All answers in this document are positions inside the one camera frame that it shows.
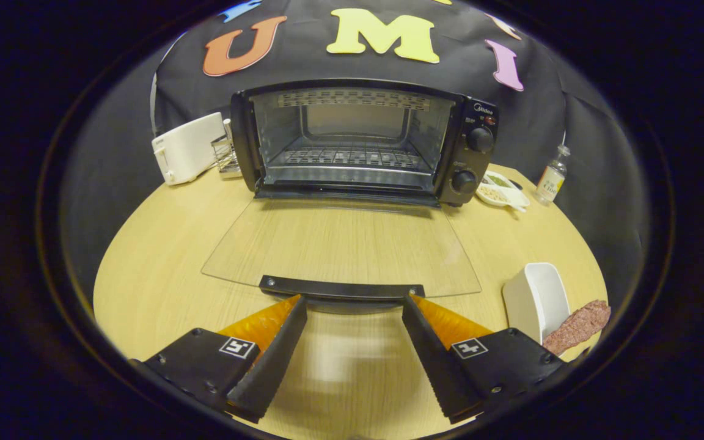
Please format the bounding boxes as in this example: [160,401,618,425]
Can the small clear glass bottle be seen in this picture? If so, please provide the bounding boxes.
[535,145,571,206]

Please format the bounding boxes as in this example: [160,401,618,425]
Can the brown meat slice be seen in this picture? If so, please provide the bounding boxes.
[541,299,612,357]

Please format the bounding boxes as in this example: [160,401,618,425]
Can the white bread toaster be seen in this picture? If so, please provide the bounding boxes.
[152,112,227,186]

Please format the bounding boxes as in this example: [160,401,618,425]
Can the white rectangular dish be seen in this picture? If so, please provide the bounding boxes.
[502,262,571,358]

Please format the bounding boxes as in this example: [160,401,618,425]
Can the white divided plate with grains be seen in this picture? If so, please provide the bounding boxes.
[475,170,531,213]

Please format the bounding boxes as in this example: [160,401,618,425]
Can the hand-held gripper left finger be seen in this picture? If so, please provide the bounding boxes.
[129,294,309,424]

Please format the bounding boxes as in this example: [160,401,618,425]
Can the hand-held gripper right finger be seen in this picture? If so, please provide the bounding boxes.
[401,293,576,425]

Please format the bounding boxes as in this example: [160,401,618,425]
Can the black toaster oven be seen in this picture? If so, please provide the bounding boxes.
[201,78,499,315]

